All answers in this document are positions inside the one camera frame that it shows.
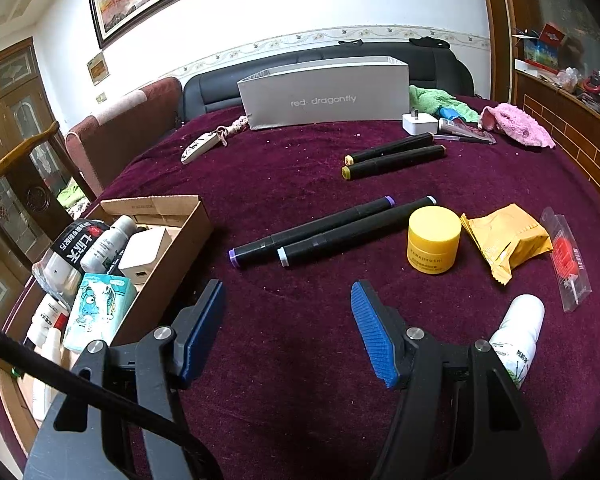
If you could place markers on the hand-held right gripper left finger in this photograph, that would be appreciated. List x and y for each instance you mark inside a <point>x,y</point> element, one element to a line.
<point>202,330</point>

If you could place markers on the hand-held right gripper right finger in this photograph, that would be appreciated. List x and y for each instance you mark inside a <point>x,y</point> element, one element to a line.
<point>372,330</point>

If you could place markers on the brown cardboard box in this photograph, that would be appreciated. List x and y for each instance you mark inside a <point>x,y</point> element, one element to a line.
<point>180,240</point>

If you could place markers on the white charger cube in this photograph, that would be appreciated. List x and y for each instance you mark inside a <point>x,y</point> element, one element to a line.
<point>145,255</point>

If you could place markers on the teal tissue pack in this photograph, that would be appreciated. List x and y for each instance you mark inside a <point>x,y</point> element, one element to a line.
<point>100,310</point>

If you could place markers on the white bottle dark label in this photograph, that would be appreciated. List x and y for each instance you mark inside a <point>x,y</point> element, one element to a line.
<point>111,245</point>

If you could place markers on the bottle black label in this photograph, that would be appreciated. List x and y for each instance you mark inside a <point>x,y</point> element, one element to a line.
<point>72,255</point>

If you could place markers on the small white bottle red label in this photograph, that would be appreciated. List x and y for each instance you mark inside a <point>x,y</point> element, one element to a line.
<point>47,317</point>

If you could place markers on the white nozzle bottle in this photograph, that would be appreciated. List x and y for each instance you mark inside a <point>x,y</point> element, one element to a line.
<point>47,375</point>

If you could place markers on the maroon tablecloth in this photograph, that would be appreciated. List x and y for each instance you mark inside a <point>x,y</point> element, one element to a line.
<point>300,310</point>

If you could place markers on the black marker white cap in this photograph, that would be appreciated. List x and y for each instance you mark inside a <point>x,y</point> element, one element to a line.
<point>355,232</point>

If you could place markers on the yellow jar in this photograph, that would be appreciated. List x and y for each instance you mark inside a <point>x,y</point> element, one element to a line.
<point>432,240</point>

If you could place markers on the black marker purple cap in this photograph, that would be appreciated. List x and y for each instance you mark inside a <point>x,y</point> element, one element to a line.
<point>310,230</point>

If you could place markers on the white spray bottle green print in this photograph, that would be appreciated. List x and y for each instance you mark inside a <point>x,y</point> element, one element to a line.
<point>517,330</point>

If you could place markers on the yellow snack packet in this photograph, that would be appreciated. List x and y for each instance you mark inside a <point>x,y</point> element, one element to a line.
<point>507,240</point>

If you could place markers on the black marker yellow cap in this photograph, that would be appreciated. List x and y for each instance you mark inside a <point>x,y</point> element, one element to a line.
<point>390,149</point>
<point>395,161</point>

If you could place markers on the green fabric bundle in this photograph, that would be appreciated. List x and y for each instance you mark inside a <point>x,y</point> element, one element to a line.
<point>72,195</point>

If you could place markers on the clear packet with red item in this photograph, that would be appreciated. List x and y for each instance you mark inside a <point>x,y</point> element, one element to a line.
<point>567,260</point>

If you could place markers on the white plug adapter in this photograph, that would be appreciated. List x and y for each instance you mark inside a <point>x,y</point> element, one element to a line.
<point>420,122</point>

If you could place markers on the maroon armchair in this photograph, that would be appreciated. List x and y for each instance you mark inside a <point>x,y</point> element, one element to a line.
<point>115,135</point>

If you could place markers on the pen in clear packet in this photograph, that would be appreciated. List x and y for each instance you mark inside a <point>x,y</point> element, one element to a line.
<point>467,132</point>

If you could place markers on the small blue item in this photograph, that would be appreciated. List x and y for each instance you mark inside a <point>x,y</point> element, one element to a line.
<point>449,113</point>

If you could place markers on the black leather sofa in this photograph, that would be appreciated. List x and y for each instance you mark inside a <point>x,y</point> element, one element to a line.
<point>210,92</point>

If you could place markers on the green cloth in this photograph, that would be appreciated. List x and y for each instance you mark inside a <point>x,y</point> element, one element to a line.
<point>430,97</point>

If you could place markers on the grey cardboard shoe box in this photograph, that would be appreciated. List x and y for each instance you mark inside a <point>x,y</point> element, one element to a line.
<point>325,92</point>

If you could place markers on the wooden chair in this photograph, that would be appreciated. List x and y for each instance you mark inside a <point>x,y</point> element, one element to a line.
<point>25,160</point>

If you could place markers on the pink cloth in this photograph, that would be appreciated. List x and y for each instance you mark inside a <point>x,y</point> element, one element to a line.
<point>517,125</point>

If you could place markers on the small framed picture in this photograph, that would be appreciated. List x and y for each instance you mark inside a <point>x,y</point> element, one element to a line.
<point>99,67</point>

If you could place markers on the wooden sideboard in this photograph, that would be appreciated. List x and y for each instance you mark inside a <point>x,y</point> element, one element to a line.
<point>565,120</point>

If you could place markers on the black cloth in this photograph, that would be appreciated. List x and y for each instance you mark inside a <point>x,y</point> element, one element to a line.
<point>430,43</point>
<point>350,42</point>

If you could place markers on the wooden glass door cabinet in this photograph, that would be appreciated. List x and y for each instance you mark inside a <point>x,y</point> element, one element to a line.
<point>10,110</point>

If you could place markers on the clutter of small items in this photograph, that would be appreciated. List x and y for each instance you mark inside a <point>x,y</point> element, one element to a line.
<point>585,82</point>

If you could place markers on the colourful printed box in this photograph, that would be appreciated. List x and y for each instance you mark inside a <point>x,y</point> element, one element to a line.
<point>545,50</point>

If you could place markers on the wooden door frame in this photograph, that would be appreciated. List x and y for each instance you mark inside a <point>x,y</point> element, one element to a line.
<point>497,25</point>

